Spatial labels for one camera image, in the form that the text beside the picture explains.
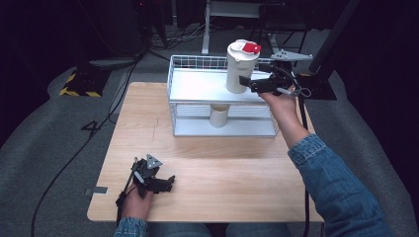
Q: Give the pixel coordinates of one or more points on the small white cup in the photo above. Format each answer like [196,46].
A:
[219,115]

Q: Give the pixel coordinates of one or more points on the white desk frame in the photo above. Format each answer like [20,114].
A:
[230,10]

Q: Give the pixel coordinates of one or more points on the grey tape piece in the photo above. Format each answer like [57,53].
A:
[98,190]

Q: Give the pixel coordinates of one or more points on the black chair frame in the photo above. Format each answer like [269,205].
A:
[280,19]

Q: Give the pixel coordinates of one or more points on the person's right hand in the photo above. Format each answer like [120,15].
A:
[283,102]

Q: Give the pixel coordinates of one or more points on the white cup with red lid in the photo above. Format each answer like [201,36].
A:
[238,65]

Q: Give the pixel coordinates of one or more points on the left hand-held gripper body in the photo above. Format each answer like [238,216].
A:
[146,173]

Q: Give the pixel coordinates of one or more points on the person's left hand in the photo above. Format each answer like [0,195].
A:
[136,205]

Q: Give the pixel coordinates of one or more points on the black yellow striped base plate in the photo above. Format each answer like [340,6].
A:
[84,82]

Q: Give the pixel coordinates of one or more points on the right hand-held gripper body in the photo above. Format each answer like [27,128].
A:
[280,75]

